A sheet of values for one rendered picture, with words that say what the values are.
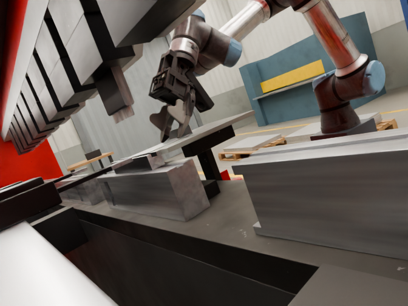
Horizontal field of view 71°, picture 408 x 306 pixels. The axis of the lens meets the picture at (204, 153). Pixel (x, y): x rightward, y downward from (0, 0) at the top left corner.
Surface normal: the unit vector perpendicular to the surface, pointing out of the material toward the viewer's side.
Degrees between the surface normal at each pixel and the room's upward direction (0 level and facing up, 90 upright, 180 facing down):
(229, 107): 90
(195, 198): 90
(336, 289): 0
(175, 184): 90
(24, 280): 0
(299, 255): 0
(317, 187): 90
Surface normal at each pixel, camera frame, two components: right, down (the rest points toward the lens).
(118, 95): -0.73, 0.36
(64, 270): -0.35, -0.93
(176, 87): 0.68, -0.14
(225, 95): 0.44, -0.03
